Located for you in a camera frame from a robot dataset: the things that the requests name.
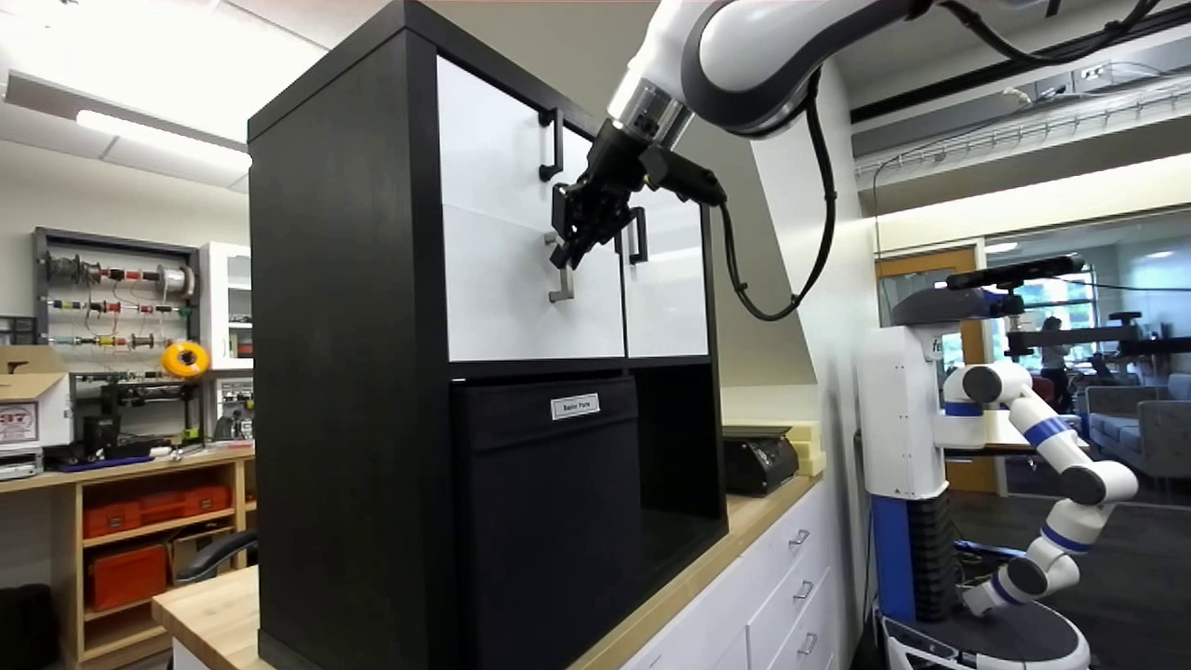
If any large orange case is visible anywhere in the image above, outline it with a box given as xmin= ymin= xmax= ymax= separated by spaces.
xmin=86 ymin=543 xmax=170 ymax=612

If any white counter drawer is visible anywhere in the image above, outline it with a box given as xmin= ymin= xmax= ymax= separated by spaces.
xmin=770 ymin=596 xmax=841 ymax=670
xmin=740 ymin=484 xmax=831 ymax=615
xmin=746 ymin=544 xmax=836 ymax=670

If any grey drawer handle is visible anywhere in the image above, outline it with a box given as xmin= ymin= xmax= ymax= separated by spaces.
xmin=544 ymin=233 xmax=576 ymax=304

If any yellow spool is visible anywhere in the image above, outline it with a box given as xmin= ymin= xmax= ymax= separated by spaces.
xmin=160 ymin=340 xmax=212 ymax=381

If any wire cable tray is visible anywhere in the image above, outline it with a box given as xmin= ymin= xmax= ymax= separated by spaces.
xmin=854 ymin=78 xmax=1191 ymax=184

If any wire spool rack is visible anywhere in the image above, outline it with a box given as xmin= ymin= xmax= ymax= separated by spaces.
xmin=32 ymin=226 xmax=202 ymax=375

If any ceiling light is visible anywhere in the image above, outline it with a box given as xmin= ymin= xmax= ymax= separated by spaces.
xmin=75 ymin=109 xmax=253 ymax=174

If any grey sofa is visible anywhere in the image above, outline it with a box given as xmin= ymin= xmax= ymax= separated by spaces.
xmin=1083 ymin=372 xmax=1191 ymax=482

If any white drawer with black handle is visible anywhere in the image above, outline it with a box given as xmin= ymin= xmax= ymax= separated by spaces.
xmin=436 ymin=56 xmax=598 ymax=232

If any person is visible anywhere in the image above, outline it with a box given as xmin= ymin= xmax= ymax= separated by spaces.
xmin=1039 ymin=315 xmax=1073 ymax=412

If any black shelf cabinet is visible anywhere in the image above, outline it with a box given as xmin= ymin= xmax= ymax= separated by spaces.
xmin=248 ymin=0 xmax=730 ymax=670

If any white wall cabinet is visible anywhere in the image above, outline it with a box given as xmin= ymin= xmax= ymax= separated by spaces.
xmin=197 ymin=241 xmax=254 ymax=373

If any yellow foam block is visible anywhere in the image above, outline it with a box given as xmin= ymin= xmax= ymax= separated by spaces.
xmin=780 ymin=420 xmax=828 ymax=478

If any row of orange cases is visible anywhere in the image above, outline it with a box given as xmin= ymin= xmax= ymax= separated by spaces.
xmin=82 ymin=483 xmax=234 ymax=541

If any wooden workbench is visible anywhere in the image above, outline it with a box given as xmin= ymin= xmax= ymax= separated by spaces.
xmin=0 ymin=447 xmax=258 ymax=670

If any white drawer with grey handle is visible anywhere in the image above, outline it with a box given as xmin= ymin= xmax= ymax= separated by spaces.
xmin=442 ymin=205 xmax=627 ymax=363

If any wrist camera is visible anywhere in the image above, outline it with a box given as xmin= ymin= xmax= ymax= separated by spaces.
xmin=640 ymin=144 xmax=728 ymax=208

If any black device on counter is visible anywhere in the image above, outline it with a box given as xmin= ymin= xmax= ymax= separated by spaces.
xmin=723 ymin=425 xmax=801 ymax=498

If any cardboard box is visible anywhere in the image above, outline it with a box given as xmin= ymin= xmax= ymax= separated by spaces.
xmin=0 ymin=345 xmax=76 ymax=450

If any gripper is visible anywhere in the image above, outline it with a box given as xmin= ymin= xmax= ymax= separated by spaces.
xmin=551 ymin=118 xmax=654 ymax=272

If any black office chair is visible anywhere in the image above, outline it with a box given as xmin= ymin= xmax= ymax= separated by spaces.
xmin=175 ymin=529 xmax=260 ymax=586

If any black fabric storage bin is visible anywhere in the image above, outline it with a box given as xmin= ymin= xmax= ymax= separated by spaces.
xmin=450 ymin=374 xmax=645 ymax=670

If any white and blue mobile robot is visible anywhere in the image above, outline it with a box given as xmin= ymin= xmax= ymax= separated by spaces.
xmin=855 ymin=255 xmax=1142 ymax=670

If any narrow white drawer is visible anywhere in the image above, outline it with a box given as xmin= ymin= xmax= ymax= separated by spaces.
xmin=621 ymin=190 xmax=711 ymax=360

